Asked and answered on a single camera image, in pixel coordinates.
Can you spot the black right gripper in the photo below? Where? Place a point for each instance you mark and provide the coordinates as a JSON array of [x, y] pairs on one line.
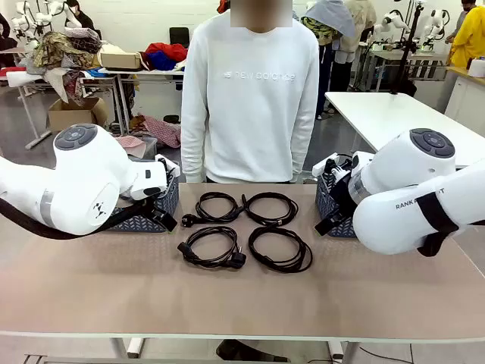
[[343, 201]]

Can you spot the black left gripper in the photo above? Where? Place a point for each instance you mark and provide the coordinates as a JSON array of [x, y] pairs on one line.
[[156, 204]]

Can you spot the person left forearm white sleeve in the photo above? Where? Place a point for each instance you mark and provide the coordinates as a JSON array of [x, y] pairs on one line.
[[303, 151]]

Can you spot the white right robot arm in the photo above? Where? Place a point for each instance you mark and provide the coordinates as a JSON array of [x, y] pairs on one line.
[[398, 212]]

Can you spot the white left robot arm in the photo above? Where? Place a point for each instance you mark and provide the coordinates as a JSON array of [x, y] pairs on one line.
[[87, 170]]

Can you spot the person right forearm white sleeve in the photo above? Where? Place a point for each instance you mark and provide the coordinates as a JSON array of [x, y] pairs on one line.
[[193, 151]]

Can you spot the grey plastic lattice basket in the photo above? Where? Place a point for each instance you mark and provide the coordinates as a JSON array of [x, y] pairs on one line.
[[324, 201], [132, 223]]

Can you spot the clear plastic storage bin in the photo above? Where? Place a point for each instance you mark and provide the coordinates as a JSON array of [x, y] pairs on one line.
[[149, 146]]

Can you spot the pale pink fabric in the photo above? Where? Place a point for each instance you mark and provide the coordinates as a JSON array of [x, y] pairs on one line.
[[130, 144]]

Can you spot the pink checked fabric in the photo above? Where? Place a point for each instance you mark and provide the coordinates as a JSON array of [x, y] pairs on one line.
[[163, 132]]

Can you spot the white table leg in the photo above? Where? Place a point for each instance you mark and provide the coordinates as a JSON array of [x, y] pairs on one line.
[[348, 352], [134, 347]]

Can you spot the person in white sweatshirt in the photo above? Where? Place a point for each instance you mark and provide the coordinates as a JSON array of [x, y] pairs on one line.
[[250, 113]]

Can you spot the open brown cardboard box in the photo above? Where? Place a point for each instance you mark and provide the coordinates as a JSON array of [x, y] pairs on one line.
[[68, 117]]

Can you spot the grey table crossbar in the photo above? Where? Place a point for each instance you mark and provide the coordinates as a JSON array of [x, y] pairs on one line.
[[113, 361]]

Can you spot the long white folding table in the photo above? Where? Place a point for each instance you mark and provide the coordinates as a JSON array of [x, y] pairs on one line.
[[159, 73]]

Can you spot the black object under table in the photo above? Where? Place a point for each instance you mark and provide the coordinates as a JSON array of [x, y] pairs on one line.
[[242, 350]]

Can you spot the cream cloth bundle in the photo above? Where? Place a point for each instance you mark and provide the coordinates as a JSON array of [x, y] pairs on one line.
[[180, 65]]

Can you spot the blue clothing heap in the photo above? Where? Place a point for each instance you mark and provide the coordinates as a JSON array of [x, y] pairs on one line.
[[161, 60]]

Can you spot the beige cardboard box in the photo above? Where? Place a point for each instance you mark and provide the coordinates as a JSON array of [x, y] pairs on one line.
[[121, 58]]

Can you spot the red clothing heap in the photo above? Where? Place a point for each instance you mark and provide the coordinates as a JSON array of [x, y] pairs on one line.
[[166, 49]]

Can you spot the black office chair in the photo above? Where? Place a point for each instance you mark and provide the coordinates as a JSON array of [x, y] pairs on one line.
[[179, 36]]

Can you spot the black tripod stand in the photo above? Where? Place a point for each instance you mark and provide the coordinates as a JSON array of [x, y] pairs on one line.
[[407, 57]]

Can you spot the grey background workbench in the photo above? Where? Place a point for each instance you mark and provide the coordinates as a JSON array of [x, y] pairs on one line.
[[417, 57]]

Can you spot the white cabinet counter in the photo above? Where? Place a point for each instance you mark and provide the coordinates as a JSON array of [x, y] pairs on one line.
[[470, 95]]

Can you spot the white ironing board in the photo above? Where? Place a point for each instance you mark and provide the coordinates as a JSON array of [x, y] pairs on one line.
[[22, 77]]

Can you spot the patterned clothes pile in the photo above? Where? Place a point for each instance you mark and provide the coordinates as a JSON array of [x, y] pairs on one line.
[[57, 49]]

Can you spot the person in grey hood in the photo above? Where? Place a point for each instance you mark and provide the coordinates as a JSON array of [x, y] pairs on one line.
[[329, 19]]

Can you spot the person in beige jacket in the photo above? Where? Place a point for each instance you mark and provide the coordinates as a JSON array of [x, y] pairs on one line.
[[362, 19]]

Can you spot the person in black clothes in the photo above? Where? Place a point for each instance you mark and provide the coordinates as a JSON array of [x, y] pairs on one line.
[[85, 21]]

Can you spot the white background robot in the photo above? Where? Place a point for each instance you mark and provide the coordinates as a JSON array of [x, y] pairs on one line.
[[392, 19], [19, 21], [435, 26], [57, 7]]

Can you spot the white paper roll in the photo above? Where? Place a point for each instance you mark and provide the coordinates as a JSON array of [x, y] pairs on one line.
[[478, 68]]

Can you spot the hanging clothes on rack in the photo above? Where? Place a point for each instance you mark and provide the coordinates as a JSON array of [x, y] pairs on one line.
[[224, 5]]

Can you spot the person in yellow jacket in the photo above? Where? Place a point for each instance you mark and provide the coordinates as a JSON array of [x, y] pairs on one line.
[[470, 38]]

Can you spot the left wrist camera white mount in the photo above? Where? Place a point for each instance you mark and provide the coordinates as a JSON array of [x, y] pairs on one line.
[[166, 163]]

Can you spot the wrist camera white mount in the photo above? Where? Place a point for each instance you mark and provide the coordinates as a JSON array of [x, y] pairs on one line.
[[322, 167], [166, 163]]

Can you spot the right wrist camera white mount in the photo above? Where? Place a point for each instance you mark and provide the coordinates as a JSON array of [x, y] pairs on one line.
[[322, 167]]

